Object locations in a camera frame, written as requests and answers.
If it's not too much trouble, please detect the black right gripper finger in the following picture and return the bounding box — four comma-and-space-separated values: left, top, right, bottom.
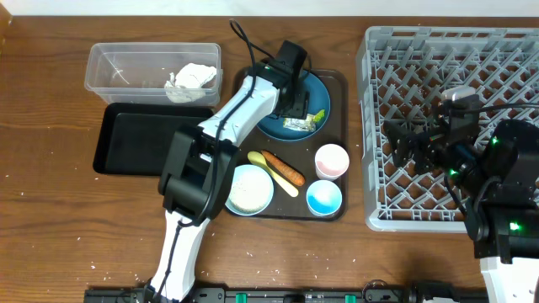
403, 139, 432, 175
383, 120, 424, 164

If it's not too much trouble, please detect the silver green snack wrapper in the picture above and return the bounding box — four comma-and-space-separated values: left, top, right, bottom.
283, 109, 325, 132

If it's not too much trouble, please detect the light blue bowl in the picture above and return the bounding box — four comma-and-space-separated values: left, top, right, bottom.
225, 164, 274, 216

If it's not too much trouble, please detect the light blue cup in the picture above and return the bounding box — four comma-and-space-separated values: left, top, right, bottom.
306, 180, 343, 217

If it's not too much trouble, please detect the white paper napkin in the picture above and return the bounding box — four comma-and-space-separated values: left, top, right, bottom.
163, 63, 217, 104

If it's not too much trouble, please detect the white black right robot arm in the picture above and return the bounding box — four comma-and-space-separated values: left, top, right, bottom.
383, 95, 538, 302

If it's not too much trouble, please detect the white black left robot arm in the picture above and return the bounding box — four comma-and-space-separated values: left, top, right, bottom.
143, 40, 310, 302

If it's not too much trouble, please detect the grey dishwasher rack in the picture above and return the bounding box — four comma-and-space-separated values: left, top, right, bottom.
355, 26, 538, 233

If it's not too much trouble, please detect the clear plastic waste bin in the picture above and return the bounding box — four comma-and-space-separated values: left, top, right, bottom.
84, 42, 222, 107

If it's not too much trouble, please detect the dark blue plate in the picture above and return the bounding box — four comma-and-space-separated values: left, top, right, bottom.
257, 74, 331, 141

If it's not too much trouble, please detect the brown serving tray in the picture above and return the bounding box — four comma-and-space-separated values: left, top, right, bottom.
238, 69, 348, 222

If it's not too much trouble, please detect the yellow plastic spoon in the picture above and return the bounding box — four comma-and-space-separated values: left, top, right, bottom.
248, 151, 299, 198

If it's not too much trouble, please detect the pink cup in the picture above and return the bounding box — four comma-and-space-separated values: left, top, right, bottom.
314, 144, 350, 181

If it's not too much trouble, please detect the orange carrot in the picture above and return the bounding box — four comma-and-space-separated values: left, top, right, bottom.
262, 150, 306, 187

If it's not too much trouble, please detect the black rectangular tray bin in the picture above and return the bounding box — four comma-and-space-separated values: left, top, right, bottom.
93, 103, 213, 176

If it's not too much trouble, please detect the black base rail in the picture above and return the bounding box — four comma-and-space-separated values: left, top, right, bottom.
83, 279, 489, 303

